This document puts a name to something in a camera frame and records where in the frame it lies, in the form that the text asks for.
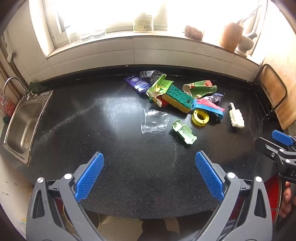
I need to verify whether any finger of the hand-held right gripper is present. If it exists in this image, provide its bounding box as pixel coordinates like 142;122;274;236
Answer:
255;137;296;163
271;130;296;151

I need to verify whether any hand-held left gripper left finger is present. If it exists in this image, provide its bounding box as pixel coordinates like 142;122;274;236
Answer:
26;152;104;241

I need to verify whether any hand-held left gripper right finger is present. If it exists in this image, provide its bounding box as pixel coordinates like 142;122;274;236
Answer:
195;151;273;241

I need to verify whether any red bin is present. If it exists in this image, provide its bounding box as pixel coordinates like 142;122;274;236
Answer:
264;175;285;224

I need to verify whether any white foam piece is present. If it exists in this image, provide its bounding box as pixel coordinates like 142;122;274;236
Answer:
229;102;245;128

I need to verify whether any green egg carton piece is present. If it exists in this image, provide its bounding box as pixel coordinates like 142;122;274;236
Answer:
171;119;198;146

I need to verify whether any yellow plastic spool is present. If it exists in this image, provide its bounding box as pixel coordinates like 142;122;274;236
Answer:
191;108;210;127

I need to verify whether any purple wrapper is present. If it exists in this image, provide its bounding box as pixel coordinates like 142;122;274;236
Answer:
204;93;225;104

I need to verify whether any pink blue plastic packet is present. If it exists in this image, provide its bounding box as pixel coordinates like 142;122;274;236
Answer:
192;97;226;121

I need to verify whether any clear plastic cup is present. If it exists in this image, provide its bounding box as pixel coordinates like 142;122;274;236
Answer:
141;108;170;134

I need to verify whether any yellow green sponge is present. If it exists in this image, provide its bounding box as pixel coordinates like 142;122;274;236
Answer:
162;85;194;113

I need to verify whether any green leaf-print carton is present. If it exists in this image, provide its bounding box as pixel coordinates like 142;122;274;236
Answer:
146;74;174;103

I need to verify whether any person's right hand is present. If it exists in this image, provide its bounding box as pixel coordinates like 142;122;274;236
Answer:
279;181;296;219

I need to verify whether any steel sink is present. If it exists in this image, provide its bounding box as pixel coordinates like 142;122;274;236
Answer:
3;90;54;166

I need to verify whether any crumpled green red paper cup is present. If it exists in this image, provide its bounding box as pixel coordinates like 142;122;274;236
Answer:
182;79;218;99

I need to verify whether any red round lid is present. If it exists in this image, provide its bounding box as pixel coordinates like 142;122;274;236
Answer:
157;95;170;108

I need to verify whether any dark green cloth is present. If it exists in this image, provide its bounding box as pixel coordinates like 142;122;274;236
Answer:
28;81;47;93

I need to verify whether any blue tube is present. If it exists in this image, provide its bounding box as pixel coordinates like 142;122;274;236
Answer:
123;74;152;93

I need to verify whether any red patterned packet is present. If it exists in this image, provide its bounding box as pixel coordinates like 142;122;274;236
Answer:
0;95;17;117

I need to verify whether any terracotta pot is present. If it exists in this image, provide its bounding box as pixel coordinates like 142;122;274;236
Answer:
219;22;245;53

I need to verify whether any silver blue-print packet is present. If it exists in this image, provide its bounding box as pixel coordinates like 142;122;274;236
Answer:
140;70;162;80

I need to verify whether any chrome faucet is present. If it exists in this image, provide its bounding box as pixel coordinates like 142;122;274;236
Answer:
3;76;33;100

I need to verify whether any wooden utensil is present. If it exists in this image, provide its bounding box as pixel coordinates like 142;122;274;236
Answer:
238;6;260;26

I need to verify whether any brown scrubber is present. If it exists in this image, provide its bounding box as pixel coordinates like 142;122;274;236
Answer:
185;25;204;41

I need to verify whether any labelled white jar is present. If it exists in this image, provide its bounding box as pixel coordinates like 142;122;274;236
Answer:
133;14;154;33

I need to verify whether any wall pipe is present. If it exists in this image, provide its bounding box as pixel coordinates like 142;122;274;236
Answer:
0;32;26;93

